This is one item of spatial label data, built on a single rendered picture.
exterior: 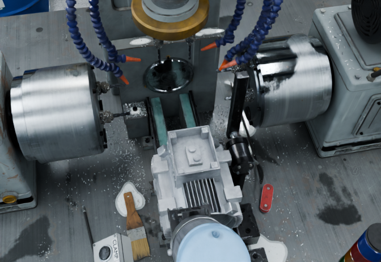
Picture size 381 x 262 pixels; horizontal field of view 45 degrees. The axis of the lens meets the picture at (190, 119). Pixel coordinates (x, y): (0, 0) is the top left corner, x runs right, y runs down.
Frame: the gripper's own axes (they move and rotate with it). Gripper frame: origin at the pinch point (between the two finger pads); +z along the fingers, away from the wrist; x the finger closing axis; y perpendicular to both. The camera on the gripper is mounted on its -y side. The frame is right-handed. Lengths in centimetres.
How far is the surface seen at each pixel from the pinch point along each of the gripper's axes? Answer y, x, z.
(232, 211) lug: 2.4, -12.0, 10.2
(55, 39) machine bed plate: 66, 31, 80
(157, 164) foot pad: 15.0, 2.9, 18.9
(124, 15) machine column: 58, 6, 34
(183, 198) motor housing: 6.6, -1.8, 12.8
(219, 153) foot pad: 15.5, -12.6, 18.9
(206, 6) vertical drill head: 49, -13, 8
